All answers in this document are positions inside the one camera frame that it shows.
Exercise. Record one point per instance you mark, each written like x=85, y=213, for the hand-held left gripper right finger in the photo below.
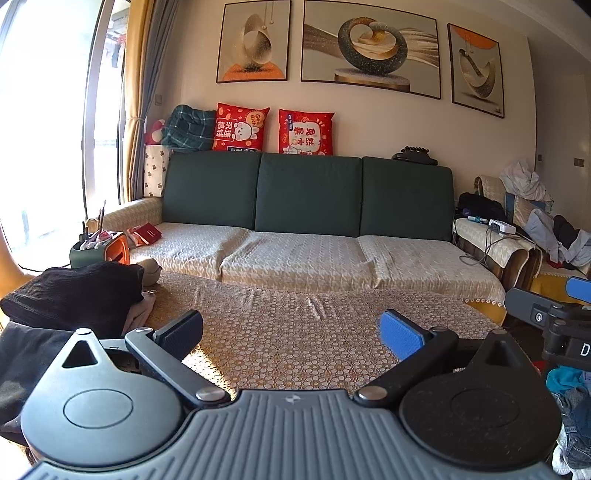
x=399, y=336

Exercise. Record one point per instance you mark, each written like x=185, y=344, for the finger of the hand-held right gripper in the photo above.
x=526, y=304
x=581, y=290

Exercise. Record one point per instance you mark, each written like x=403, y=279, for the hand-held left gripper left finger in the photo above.
x=180, y=336

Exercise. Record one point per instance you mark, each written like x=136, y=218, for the pile of mixed clothes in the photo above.
x=575, y=429

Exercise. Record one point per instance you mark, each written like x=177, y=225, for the yellow cloth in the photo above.
x=558, y=280

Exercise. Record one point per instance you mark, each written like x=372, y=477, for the wooden armchair with beige cover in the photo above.
x=508, y=249

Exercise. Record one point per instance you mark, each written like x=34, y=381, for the dark garment on armchair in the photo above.
x=565, y=233

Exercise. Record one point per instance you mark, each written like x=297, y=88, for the round olive teapot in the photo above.
x=150, y=273

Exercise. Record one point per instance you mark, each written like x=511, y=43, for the light blue jacket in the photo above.
x=540, y=230

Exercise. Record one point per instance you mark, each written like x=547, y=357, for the white power strip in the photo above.
x=503, y=227

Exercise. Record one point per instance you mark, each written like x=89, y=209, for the blue and white tube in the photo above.
x=475, y=219

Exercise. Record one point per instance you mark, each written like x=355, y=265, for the pink red packet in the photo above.
x=134, y=240

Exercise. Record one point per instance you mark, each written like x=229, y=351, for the orange box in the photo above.
x=117, y=249

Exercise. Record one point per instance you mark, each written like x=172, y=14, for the red booklet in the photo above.
x=150, y=233

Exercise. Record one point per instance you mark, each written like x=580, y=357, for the black bag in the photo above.
x=480, y=206

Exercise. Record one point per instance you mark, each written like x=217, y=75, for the black folded garment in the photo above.
x=74, y=295

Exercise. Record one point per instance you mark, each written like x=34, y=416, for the pale grey shirt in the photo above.
x=526, y=180

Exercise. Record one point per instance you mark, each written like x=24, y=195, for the green pen holder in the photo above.
x=85, y=256

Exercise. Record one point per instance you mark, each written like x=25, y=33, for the beige quilted sofa cover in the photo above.
x=295, y=258

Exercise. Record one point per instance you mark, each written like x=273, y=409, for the dark trousers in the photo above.
x=27, y=364

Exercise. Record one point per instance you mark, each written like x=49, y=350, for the bear print gift bag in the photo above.
x=156, y=170

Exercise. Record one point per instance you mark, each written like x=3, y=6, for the green sofa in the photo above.
x=304, y=194

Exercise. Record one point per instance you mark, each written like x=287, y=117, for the black beaded ornament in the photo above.
x=415, y=157

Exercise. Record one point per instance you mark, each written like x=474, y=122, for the red and white plush toy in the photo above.
x=154, y=133

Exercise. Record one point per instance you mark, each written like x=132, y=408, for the green plaid blanket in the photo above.
x=187, y=129

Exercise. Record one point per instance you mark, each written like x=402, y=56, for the red rabbit print pillow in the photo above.
x=305, y=133
x=240, y=129

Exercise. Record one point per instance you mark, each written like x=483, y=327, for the glass balcony door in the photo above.
x=46, y=138

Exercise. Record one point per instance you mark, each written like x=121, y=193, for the framed painting with orange top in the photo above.
x=475, y=69

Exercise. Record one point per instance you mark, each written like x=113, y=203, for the yellow and grey curtain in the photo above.
x=143, y=92

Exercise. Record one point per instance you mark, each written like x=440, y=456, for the framed painting with orange base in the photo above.
x=254, y=41

